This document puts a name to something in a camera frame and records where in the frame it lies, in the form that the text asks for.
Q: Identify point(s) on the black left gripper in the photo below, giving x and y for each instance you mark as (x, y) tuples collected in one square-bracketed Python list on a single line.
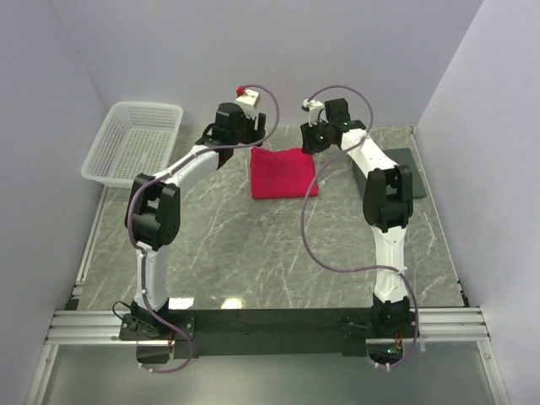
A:
[(255, 136)]

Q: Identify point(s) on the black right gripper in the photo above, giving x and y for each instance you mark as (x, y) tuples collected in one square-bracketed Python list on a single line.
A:
[(309, 146)]

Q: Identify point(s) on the crimson red t-shirt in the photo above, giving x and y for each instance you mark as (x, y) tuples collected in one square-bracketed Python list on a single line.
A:
[(280, 174)]

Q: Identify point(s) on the white perforated plastic basket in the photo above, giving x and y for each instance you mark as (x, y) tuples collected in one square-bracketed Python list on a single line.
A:
[(135, 137)]

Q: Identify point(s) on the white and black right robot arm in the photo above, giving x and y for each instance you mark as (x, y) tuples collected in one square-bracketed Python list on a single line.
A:
[(387, 202)]

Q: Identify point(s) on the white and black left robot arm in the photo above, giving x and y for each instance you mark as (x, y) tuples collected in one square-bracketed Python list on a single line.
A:
[(153, 217)]

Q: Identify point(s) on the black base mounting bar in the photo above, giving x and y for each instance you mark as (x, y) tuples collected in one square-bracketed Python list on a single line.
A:
[(203, 333)]

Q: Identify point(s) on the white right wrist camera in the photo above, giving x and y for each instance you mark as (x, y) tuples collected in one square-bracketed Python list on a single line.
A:
[(314, 108)]

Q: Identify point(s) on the aluminium frame rail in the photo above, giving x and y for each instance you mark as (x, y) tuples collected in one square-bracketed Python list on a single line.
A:
[(74, 327)]

